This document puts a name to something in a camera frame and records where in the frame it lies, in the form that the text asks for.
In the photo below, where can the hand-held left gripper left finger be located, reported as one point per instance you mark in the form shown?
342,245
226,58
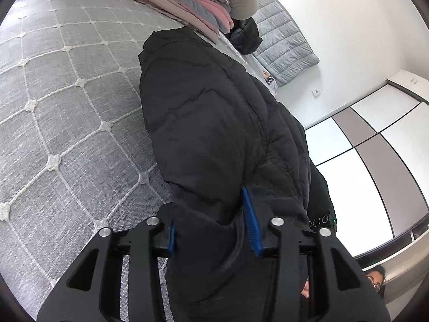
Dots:
171,238

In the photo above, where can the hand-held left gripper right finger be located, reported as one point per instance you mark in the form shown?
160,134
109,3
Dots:
252,221

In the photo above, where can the large black puffer jacket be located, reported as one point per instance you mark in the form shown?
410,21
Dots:
207,124

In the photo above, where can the person's right hand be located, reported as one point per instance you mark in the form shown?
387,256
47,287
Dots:
305,290

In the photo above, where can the white and grey wardrobe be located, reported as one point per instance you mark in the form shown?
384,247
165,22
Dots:
368,181

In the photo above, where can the mattress label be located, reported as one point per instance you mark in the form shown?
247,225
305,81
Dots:
268,78

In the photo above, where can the grey quilted mattress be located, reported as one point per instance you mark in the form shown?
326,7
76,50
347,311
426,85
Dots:
67,107

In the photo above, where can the grey quilted pad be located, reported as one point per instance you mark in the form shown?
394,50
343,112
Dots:
285,47

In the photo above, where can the small black puffer jacket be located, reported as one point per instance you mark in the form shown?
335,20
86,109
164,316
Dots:
248,37

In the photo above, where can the stack of folded blankets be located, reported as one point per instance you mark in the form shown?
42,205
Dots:
187,3

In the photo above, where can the white wall socket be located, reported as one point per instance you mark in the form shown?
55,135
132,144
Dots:
315,92

